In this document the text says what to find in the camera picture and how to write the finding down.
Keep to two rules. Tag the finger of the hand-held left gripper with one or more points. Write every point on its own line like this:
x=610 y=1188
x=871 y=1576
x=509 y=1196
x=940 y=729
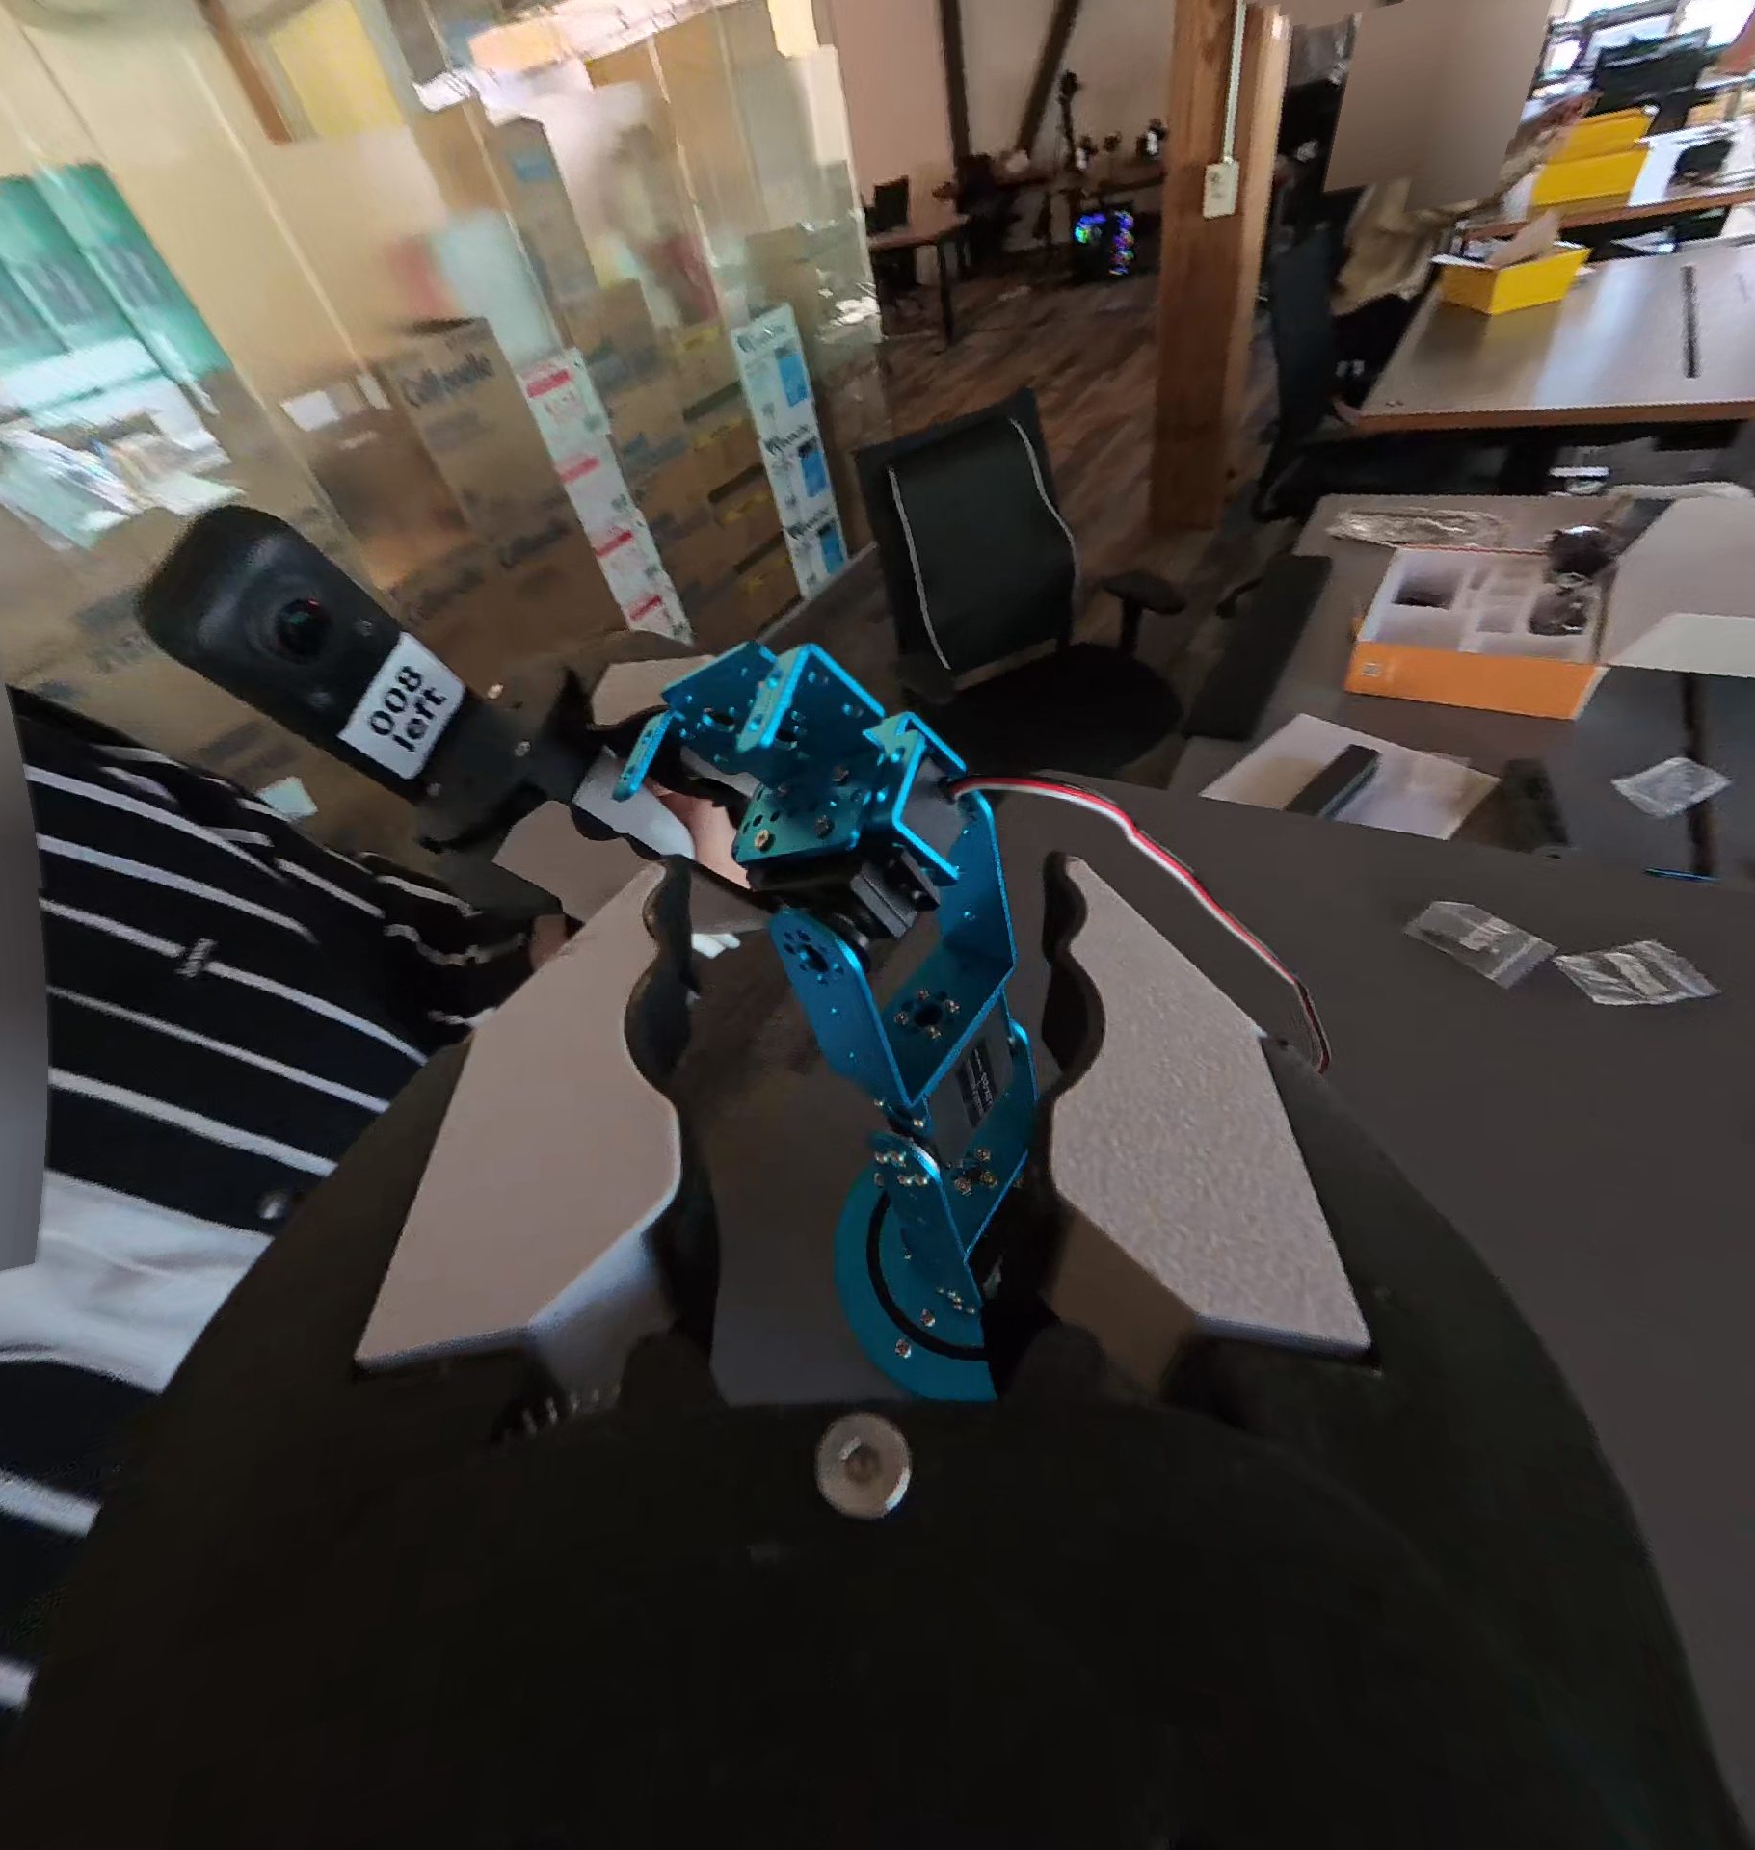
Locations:
x=630 y=826
x=640 y=692

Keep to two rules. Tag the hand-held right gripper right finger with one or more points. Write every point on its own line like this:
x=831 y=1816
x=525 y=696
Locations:
x=1194 y=1157

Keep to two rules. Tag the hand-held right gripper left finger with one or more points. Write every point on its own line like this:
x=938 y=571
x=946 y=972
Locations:
x=528 y=1157

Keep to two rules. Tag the blue toy robot arm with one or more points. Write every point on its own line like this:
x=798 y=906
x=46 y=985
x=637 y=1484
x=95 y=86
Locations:
x=964 y=1012

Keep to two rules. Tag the person's left forearm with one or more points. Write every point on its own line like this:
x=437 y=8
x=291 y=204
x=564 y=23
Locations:
x=443 y=927

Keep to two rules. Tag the grey side desk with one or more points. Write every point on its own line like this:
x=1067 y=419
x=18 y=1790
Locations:
x=1541 y=736

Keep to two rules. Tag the grey wooden-edged desk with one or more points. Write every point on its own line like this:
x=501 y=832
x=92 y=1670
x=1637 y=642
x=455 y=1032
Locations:
x=1616 y=348

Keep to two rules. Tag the stack of cardboard boxes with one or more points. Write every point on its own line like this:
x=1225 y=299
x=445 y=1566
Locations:
x=644 y=433

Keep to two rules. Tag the small clear bag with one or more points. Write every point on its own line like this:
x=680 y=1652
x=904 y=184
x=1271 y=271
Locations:
x=1637 y=972
x=1670 y=790
x=1479 y=941

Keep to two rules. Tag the black office chair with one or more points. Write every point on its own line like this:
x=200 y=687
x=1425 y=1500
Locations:
x=1303 y=377
x=976 y=550

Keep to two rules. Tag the black bar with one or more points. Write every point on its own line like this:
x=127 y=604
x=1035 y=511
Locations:
x=1332 y=781

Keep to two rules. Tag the white paper sheet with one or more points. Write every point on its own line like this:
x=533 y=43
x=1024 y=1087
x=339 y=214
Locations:
x=1438 y=790

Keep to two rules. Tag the orange white kit box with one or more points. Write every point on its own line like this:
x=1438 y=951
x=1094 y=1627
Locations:
x=1468 y=678

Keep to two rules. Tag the dark back table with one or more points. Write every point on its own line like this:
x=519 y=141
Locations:
x=949 y=217

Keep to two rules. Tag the computer tower with lights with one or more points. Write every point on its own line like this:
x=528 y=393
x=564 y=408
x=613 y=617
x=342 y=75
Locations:
x=1104 y=244

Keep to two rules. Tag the wooden pillar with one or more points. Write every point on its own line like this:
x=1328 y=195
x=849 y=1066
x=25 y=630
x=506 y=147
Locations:
x=1215 y=292

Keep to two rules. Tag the white outlet box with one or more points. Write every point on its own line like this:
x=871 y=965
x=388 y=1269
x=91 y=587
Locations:
x=1218 y=190

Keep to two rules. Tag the yellow bin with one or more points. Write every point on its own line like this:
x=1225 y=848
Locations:
x=1607 y=131
x=1513 y=281
x=1586 y=178

